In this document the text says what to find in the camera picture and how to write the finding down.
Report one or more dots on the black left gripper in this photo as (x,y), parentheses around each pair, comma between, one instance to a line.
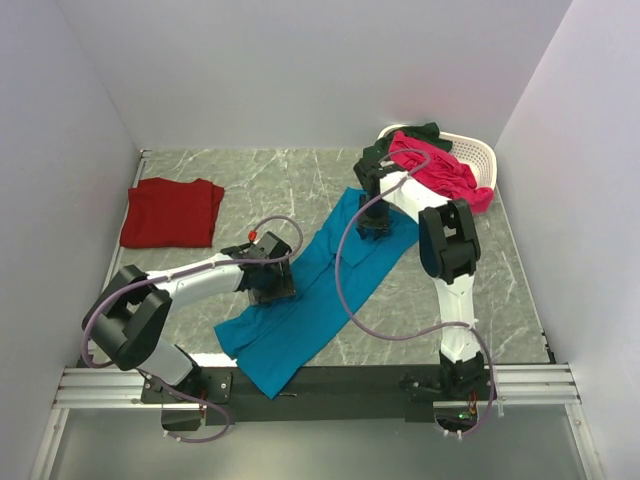
(283,288)

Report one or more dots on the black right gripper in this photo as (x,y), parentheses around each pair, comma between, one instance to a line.
(379,226)

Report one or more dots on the blue t shirt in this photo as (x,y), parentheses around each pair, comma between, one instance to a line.
(270,343)

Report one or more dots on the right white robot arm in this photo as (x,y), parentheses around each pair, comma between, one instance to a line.
(449,250)

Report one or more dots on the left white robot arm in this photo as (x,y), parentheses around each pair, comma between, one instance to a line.
(127,320)

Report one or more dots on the dark green t shirt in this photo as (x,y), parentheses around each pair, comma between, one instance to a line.
(385,145)

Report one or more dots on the pink t shirt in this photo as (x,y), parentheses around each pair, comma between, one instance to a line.
(444,174)

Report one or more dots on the white perforated laundry basket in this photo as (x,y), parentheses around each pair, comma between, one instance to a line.
(471,152)

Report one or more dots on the folded red t shirt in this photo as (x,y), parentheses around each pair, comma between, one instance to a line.
(164,213)

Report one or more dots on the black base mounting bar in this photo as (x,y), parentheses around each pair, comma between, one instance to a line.
(408,392)

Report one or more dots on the aluminium frame rail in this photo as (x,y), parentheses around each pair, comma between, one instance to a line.
(516,385)

